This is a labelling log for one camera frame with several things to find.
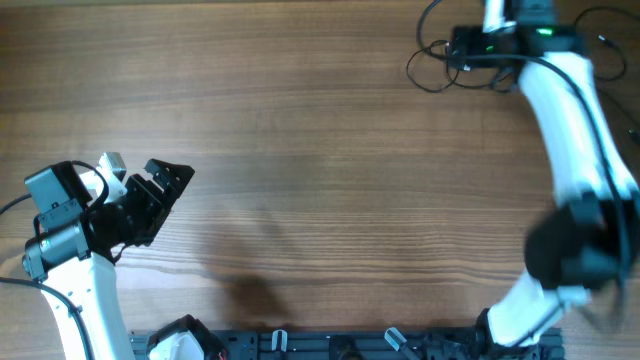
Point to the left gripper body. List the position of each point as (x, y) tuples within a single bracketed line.
[(132, 215)]

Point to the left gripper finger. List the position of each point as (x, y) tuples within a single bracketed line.
[(179, 178), (164, 174)]

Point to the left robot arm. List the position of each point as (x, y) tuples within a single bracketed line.
[(82, 217)]

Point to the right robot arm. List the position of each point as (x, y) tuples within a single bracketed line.
[(592, 237)]

